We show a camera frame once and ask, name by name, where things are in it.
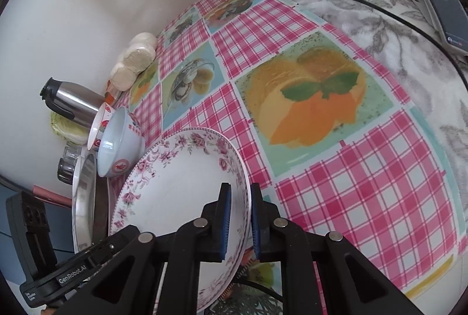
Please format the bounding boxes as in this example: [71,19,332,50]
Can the floral pink rimmed plate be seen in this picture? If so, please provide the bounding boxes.
[109,127,252,311]

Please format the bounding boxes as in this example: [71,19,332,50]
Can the light blue round bowl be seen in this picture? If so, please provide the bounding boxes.
[97,107,145,178]

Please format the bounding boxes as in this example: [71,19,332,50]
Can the large steel round tray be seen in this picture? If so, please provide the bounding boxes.
[71,153,97,253]

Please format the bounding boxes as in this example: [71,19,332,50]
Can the pink checkered tablecloth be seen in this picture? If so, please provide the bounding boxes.
[121,0,467,314]

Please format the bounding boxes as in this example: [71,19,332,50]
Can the dark tinted glass cup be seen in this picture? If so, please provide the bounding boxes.
[57,157,77,185]

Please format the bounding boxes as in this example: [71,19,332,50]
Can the clear glass cup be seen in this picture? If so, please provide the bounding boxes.
[63,144,82,161]

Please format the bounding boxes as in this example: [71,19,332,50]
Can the napa cabbage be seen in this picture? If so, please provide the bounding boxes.
[50,111,89,145]

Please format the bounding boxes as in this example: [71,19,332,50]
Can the orange snack packet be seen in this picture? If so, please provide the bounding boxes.
[104,80,122,106]

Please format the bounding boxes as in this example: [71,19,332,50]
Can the bag of white buns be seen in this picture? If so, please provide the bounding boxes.
[109,32,157,92]

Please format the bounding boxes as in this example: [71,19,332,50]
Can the steel thermos jug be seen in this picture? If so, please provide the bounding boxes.
[40,77,105,129]

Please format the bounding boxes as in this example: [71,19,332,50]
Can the smartphone on stand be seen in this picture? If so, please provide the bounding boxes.
[422,0,467,55]

